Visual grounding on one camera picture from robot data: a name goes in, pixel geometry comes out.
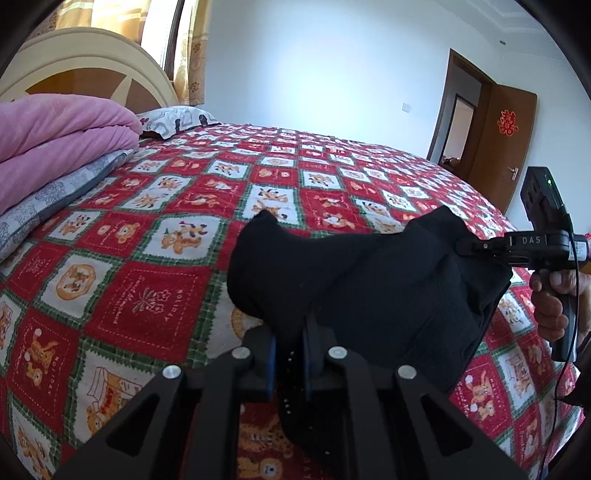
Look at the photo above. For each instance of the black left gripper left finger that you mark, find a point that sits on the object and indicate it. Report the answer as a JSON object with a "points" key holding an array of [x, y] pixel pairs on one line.
{"points": [[184, 423]]}

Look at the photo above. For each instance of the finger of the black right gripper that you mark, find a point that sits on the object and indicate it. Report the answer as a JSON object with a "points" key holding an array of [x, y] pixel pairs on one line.
{"points": [[491, 250]]}

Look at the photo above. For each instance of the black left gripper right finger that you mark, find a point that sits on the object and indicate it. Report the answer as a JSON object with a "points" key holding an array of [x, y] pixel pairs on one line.
{"points": [[365, 422]]}

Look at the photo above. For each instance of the black pants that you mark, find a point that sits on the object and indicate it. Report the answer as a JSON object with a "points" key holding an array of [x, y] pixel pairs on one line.
{"points": [[402, 298]]}

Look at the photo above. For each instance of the right hand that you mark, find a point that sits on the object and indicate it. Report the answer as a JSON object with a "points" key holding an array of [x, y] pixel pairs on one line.
{"points": [[548, 310]]}

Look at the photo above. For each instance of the brown wooden door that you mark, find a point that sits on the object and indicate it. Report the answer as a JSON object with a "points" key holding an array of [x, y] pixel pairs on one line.
{"points": [[490, 162]]}

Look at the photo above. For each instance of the red paper door decoration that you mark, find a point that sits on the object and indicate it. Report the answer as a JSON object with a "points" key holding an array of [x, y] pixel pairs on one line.
{"points": [[507, 123]]}

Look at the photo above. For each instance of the red patterned bed quilt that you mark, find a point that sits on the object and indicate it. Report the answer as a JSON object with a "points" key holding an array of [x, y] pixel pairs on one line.
{"points": [[132, 274]]}

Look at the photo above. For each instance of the grey patterned folded blanket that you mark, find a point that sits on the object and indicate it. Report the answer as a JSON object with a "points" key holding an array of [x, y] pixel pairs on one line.
{"points": [[19, 221]]}

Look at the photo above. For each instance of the white patterned pillow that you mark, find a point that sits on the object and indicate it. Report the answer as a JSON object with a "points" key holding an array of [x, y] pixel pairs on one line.
{"points": [[166, 122]]}

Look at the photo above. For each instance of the pink folded blanket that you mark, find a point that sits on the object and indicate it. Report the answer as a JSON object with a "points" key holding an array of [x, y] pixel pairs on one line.
{"points": [[46, 136]]}

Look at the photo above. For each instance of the cream wooden headboard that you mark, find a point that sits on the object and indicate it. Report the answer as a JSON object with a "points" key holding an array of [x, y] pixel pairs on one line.
{"points": [[91, 62]]}

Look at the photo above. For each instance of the window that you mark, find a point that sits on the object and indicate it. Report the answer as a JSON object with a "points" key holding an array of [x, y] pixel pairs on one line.
{"points": [[160, 32]]}

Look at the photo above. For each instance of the yellow curtain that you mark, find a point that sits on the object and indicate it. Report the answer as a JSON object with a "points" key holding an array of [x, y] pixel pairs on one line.
{"points": [[127, 19]]}

